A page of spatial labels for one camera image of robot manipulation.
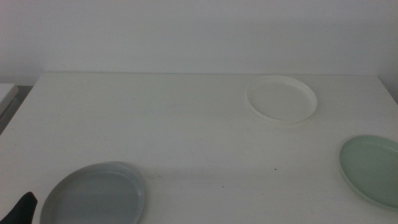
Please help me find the grey shallow bowl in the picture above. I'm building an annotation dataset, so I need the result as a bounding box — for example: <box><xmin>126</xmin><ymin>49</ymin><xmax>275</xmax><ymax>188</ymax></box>
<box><xmin>39</xmin><ymin>161</ymin><xmax>146</xmax><ymax>224</ymax></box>

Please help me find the white shallow bowl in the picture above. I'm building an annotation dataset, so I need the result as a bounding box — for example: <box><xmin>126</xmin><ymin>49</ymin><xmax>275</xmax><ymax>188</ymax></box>
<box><xmin>245</xmin><ymin>75</ymin><xmax>318</xmax><ymax>124</ymax></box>

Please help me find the pale green shallow bowl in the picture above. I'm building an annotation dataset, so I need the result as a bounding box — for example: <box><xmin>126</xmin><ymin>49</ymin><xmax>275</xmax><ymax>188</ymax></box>
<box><xmin>339</xmin><ymin>134</ymin><xmax>398</xmax><ymax>210</ymax></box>

